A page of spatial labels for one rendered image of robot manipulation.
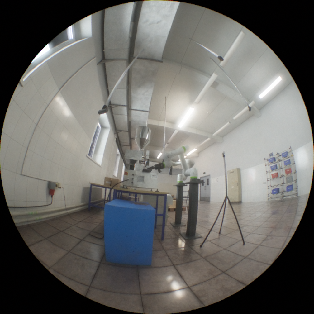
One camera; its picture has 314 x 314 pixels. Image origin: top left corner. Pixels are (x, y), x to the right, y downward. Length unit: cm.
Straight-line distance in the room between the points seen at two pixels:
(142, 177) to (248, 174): 571
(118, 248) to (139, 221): 34
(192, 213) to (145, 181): 89
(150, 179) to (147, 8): 326
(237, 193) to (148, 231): 574
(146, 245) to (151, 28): 335
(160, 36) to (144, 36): 34
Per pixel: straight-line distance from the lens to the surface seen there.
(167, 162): 146
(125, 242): 98
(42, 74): 166
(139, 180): 146
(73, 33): 278
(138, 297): 88
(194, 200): 170
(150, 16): 278
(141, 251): 103
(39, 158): 166
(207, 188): 894
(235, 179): 637
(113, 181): 320
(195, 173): 172
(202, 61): 407
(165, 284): 98
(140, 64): 297
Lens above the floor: 75
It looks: 19 degrees up
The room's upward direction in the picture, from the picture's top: 4 degrees clockwise
